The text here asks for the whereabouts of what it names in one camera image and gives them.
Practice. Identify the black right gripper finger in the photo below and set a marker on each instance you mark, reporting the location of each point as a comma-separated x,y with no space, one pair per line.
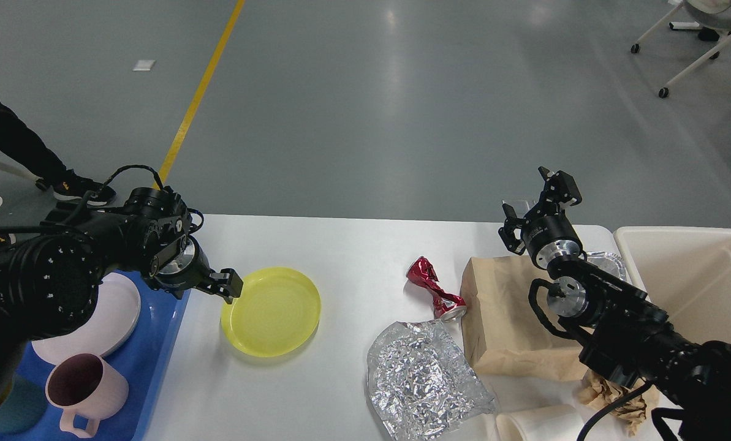
510,233
559,194

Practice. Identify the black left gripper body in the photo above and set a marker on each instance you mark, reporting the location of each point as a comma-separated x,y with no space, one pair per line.
190,269

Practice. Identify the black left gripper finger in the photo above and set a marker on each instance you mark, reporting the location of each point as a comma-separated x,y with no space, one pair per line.
225,284

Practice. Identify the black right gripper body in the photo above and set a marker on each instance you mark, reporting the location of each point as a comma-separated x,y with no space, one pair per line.
547,237

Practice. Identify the yellow plate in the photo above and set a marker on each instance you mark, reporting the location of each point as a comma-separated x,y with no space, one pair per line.
277,312

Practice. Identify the pink mug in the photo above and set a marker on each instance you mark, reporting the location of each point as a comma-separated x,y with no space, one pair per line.
87,390

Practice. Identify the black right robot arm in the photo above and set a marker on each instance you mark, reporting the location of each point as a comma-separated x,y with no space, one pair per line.
625,338

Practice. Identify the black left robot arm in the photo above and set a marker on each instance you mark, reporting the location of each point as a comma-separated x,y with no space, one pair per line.
49,282

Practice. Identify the pink plate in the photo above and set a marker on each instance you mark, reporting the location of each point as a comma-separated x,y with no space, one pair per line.
113,321

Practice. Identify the crushed red can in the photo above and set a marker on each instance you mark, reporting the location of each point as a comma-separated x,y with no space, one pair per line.
446,306

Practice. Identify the blue plastic tray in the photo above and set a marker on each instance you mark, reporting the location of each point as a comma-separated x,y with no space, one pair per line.
142,360

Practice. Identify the brown paper bag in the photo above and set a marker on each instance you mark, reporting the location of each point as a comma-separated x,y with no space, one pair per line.
501,334

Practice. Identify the crumpled brown paper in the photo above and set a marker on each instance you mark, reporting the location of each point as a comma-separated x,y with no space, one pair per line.
596,392

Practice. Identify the beige plastic bin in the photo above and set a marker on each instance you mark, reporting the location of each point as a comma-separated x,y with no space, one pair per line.
686,271

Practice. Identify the crumpled aluminium foil sheet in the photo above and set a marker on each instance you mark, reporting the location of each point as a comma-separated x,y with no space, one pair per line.
420,383

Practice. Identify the white paper cup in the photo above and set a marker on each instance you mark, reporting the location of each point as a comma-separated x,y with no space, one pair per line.
559,422

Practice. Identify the teal yellow cup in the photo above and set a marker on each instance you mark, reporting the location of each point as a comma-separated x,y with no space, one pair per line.
23,406

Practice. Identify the person in black clothes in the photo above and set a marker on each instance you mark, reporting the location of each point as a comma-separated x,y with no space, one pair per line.
24,146

